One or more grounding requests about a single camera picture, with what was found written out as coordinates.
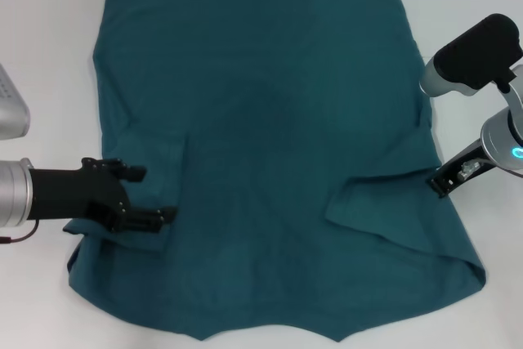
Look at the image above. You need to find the teal blue t-shirt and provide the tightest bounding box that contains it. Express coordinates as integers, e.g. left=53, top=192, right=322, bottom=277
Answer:
left=63, top=0, right=488, bottom=320

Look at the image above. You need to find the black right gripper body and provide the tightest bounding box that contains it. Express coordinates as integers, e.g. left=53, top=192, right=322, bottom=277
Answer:
left=436, top=139, right=496, bottom=190

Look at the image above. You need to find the right gripper cable with plug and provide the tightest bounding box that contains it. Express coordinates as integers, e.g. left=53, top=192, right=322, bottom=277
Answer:
left=459, top=156, right=498, bottom=177

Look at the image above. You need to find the gripper cable with plug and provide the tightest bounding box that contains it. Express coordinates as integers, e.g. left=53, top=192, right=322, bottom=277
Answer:
left=0, top=217, right=40, bottom=244
left=459, top=156, right=498, bottom=177

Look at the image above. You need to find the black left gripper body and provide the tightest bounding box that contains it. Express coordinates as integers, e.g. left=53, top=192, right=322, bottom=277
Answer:
left=30, top=156, right=132, bottom=232

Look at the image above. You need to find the left gripper cable with plug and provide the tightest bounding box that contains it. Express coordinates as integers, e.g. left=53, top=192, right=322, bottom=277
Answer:
left=0, top=217, right=40, bottom=244

